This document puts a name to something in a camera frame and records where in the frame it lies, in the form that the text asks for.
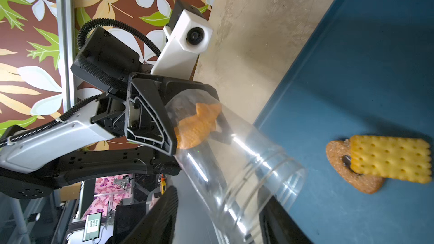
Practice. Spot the orange fish-shaped cookie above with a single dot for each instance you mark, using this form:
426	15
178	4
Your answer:
192	131

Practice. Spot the teal plastic tray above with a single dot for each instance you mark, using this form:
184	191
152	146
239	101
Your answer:
368	68

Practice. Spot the yellow rectangular cracker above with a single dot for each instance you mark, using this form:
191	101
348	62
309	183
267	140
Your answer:
406	159

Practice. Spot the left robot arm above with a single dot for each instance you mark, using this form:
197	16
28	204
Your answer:
70	149

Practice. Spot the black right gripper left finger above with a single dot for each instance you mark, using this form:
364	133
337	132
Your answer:
158	226

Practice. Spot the aluminium frame post left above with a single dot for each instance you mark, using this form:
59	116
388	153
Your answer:
66	35

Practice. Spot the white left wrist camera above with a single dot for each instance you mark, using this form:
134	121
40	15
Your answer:
188	35

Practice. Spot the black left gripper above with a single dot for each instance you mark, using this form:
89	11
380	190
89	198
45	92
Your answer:
144	118

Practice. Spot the clear plastic cookie jar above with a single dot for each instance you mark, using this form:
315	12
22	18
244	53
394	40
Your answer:
237	181

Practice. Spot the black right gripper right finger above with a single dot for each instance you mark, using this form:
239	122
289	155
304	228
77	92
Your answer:
278	228

